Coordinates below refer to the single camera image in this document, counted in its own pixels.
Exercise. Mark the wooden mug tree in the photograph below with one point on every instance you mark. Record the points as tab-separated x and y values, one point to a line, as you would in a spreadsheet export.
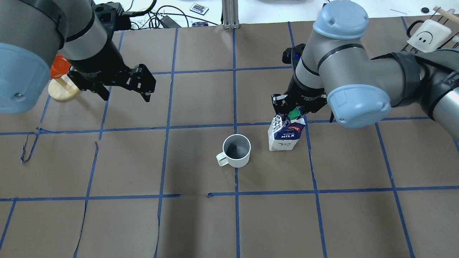
62	89

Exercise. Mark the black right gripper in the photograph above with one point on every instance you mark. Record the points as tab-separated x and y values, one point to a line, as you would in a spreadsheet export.
306	92

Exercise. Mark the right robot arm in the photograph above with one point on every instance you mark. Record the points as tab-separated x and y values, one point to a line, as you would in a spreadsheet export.
333	69

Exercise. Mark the aluminium frame post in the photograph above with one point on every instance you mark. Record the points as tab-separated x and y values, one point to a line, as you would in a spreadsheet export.
230	14

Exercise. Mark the white ribbed mug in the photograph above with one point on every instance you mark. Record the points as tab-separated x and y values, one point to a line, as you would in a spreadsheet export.
236	151

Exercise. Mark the white cup on rack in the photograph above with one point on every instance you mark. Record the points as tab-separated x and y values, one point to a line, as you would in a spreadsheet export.
428	35

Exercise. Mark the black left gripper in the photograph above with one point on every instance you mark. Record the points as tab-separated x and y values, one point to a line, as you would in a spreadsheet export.
101	63

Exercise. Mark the blue white milk carton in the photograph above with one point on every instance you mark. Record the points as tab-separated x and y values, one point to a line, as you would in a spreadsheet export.
285	131

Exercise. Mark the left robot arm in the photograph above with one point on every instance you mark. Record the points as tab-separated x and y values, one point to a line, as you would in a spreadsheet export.
33	32

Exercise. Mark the orange mug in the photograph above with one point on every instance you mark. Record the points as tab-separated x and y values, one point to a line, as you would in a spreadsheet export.
59	67

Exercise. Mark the small remote control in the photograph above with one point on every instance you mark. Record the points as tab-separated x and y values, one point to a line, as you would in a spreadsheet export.
199	9

